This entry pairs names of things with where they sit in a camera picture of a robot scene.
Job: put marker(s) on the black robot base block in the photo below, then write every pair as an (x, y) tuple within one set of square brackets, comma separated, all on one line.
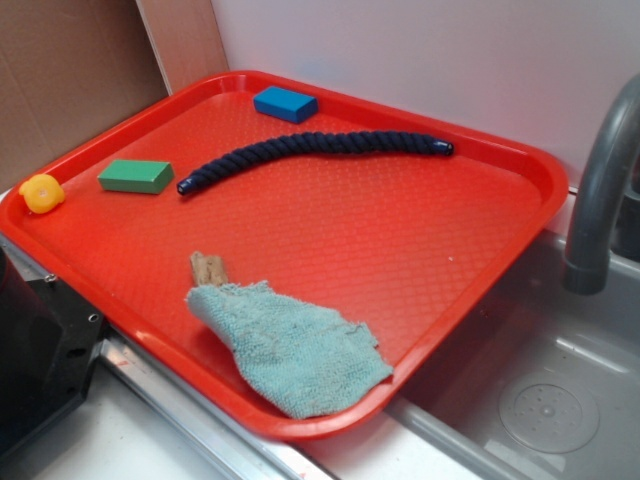
[(50, 339)]

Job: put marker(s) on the blue rectangular block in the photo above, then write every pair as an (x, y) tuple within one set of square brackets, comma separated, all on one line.
[(286, 105)]

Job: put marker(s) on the green rectangular block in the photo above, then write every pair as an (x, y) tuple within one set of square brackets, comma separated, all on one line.
[(136, 176)]

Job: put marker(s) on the red plastic tray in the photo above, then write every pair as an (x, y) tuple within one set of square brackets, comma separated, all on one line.
[(405, 244)]

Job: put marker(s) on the small brown wooden piece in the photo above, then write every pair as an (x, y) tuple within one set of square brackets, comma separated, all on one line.
[(208, 270)]

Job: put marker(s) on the light teal towel cloth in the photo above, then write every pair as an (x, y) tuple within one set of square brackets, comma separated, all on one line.
[(305, 359)]

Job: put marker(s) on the grey plastic sink basin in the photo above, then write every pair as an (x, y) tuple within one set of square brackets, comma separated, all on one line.
[(536, 382)]

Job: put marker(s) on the yellow rubber duck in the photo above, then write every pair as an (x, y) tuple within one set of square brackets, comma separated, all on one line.
[(42, 193)]

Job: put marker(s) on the grey sink faucet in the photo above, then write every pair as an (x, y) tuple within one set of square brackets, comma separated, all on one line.
[(605, 217)]

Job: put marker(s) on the brown cardboard panel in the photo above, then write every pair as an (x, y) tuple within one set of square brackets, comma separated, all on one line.
[(70, 70)]

